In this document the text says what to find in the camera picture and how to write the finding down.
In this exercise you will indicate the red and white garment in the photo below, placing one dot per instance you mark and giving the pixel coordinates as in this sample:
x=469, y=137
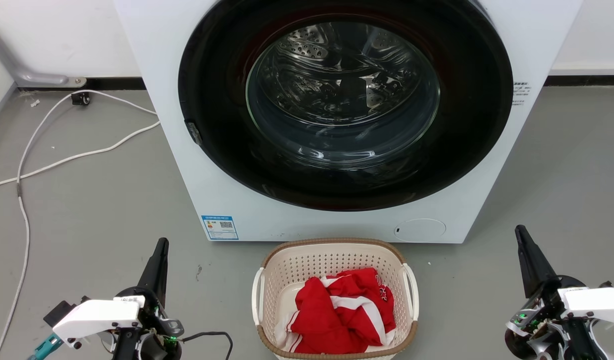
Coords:
x=332, y=320

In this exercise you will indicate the black block behind left gripper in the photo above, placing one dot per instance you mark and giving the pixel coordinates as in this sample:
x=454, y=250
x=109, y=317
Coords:
x=59, y=312

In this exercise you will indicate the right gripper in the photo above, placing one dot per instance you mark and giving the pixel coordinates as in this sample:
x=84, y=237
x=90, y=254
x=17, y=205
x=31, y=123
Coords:
x=542, y=330

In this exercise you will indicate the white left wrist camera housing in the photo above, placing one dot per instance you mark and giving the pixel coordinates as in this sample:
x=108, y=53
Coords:
x=97, y=317

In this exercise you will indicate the steel washer drum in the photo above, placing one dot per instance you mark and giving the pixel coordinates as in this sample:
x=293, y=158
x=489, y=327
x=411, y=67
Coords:
x=342, y=85

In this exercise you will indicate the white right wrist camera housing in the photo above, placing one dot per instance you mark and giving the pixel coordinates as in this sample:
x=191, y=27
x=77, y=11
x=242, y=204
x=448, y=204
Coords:
x=594, y=300

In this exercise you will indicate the small text label sticker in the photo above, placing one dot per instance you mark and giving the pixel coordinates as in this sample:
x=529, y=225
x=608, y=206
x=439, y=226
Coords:
x=520, y=92

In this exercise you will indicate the small black floor fitting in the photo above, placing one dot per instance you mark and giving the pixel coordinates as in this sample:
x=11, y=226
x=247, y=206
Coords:
x=80, y=98

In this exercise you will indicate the beige perforated laundry basket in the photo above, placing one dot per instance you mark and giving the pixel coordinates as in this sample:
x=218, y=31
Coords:
x=287, y=270

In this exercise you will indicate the black round washer door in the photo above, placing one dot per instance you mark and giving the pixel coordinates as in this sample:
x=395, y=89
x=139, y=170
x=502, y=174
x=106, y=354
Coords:
x=227, y=150

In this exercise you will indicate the white front-load washing machine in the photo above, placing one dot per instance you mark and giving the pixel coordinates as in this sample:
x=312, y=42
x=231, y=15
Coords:
x=487, y=210

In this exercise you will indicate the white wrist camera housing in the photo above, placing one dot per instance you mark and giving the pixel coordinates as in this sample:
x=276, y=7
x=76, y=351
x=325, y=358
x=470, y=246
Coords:
x=594, y=300
x=97, y=317

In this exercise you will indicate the blue energy label sticker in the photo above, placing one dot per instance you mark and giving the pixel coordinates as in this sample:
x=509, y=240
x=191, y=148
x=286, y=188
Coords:
x=219, y=227

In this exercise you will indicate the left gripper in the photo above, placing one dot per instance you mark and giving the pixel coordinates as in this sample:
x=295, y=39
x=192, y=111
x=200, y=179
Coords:
x=154, y=330

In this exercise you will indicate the round white filter cover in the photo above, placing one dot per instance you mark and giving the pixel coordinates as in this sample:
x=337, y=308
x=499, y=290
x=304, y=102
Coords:
x=420, y=230

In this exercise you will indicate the grey wall pipe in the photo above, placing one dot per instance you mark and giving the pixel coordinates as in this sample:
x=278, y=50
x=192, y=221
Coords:
x=34, y=77

